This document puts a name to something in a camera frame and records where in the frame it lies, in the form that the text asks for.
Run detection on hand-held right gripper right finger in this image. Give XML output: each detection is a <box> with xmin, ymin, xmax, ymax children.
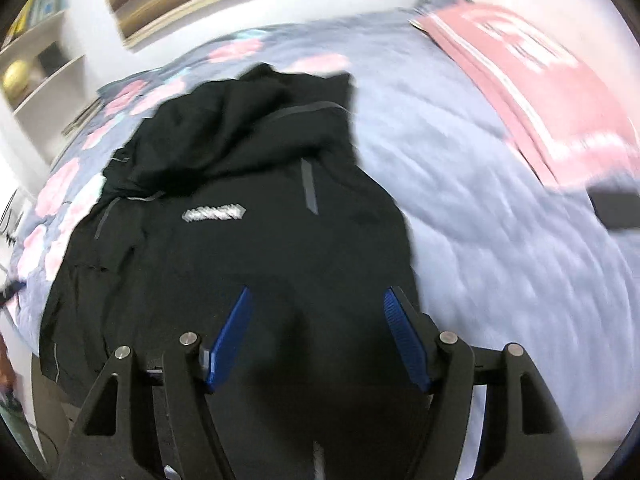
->
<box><xmin>382</xmin><ymin>286</ymin><xmax>586</xmax><ymax>480</ymax></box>

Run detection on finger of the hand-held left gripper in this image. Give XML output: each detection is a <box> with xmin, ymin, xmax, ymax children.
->
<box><xmin>0</xmin><ymin>277</ymin><xmax>26</xmax><ymax>308</ymax></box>

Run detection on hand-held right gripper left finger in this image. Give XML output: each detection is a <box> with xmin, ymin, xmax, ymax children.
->
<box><xmin>52</xmin><ymin>286</ymin><xmax>253</xmax><ymax>480</ymax></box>

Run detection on black hooded jacket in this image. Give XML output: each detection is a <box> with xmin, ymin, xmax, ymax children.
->
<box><xmin>39</xmin><ymin>62</ymin><xmax>436</xmax><ymax>480</ymax></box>

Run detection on grey pink floral blanket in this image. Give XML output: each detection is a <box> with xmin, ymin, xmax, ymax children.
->
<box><xmin>10</xmin><ymin>0</ymin><xmax>640</xmax><ymax>461</ymax></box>

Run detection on flat lying books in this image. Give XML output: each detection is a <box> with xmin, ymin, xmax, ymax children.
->
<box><xmin>62</xmin><ymin>100</ymin><xmax>108</xmax><ymax>134</ymax></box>

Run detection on white bookshelf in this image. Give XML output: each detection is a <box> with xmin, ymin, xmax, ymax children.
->
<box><xmin>0</xmin><ymin>0</ymin><xmax>103</xmax><ymax>171</ymax></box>

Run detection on yellow globe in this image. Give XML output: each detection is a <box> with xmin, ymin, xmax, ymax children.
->
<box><xmin>2</xmin><ymin>60</ymin><xmax>34</xmax><ymax>97</ymax></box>

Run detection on black box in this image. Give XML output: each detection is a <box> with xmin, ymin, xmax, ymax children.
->
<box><xmin>37</xmin><ymin>42</ymin><xmax>64</xmax><ymax>76</ymax></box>

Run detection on dark flat object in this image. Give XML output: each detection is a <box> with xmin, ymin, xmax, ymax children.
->
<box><xmin>587</xmin><ymin>185</ymin><xmax>640</xmax><ymax>233</ymax></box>

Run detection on row of upright books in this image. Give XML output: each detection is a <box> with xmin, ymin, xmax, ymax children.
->
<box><xmin>15</xmin><ymin>0</ymin><xmax>68</xmax><ymax>31</ymax></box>

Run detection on pink pillow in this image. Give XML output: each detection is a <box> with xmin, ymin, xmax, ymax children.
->
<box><xmin>410</xmin><ymin>2</ymin><xmax>640</xmax><ymax>191</ymax></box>

